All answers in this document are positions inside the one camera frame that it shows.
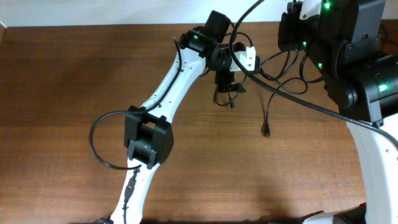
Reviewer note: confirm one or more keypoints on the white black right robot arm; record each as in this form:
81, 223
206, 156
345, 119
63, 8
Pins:
342, 39

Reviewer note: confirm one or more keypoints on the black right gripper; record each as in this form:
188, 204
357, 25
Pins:
286, 28

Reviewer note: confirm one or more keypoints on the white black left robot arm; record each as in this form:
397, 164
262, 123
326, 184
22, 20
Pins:
148, 135

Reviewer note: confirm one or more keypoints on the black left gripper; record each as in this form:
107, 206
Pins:
224, 81

